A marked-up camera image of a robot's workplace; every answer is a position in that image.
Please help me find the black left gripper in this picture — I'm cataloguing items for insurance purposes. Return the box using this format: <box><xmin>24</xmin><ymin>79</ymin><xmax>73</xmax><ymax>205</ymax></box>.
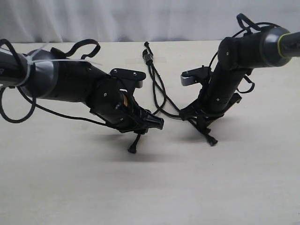
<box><xmin>88</xmin><ymin>78</ymin><xmax>164</xmax><ymax>135</ymax></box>

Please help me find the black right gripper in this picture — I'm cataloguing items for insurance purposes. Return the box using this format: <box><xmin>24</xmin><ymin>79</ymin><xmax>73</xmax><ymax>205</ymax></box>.
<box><xmin>180</xmin><ymin>86</ymin><xmax>231</xmax><ymax>146</ymax></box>

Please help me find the black rope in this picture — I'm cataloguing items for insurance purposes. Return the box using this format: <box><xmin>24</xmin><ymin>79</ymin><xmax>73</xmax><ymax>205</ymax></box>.
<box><xmin>144</xmin><ymin>41</ymin><xmax>218</xmax><ymax>147</ymax></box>
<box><xmin>127</xmin><ymin>132</ymin><xmax>144</xmax><ymax>154</ymax></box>
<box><xmin>142</xmin><ymin>49</ymin><xmax>186</xmax><ymax>120</ymax></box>

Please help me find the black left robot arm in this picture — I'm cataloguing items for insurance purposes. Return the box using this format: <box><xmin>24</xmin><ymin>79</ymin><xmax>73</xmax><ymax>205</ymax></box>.
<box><xmin>0</xmin><ymin>48</ymin><xmax>164</xmax><ymax>135</ymax></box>

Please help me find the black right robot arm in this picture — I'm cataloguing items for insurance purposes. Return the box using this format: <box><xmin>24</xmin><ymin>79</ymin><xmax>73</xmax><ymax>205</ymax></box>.
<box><xmin>179</xmin><ymin>26</ymin><xmax>300</xmax><ymax>146</ymax></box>

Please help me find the white zip tie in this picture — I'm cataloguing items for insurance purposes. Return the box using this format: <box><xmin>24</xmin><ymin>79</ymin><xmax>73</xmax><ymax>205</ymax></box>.
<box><xmin>0</xmin><ymin>39</ymin><xmax>101</xmax><ymax>87</ymax></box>

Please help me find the white backdrop curtain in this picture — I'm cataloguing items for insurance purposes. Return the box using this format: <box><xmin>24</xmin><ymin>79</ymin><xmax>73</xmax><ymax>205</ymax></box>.
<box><xmin>0</xmin><ymin>0</ymin><xmax>300</xmax><ymax>43</ymax></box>

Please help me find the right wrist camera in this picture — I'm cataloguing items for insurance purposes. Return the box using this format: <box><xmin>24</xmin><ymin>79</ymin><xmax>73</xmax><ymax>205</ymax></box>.
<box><xmin>180</xmin><ymin>65</ymin><xmax>211</xmax><ymax>86</ymax></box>

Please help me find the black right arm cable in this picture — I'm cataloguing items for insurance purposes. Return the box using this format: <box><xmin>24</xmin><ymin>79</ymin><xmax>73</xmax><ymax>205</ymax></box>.
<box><xmin>206</xmin><ymin>13</ymin><xmax>282</xmax><ymax>94</ymax></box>

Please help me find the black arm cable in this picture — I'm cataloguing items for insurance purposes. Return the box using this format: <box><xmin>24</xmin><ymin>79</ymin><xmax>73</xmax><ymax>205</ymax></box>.
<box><xmin>0</xmin><ymin>38</ymin><xmax>122</xmax><ymax>130</ymax></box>
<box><xmin>206</xmin><ymin>13</ymin><xmax>282</xmax><ymax>94</ymax></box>

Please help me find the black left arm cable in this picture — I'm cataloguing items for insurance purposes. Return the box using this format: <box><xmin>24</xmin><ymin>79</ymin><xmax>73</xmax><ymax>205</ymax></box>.
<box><xmin>0</xmin><ymin>38</ymin><xmax>122</xmax><ymax>130</ymax></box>

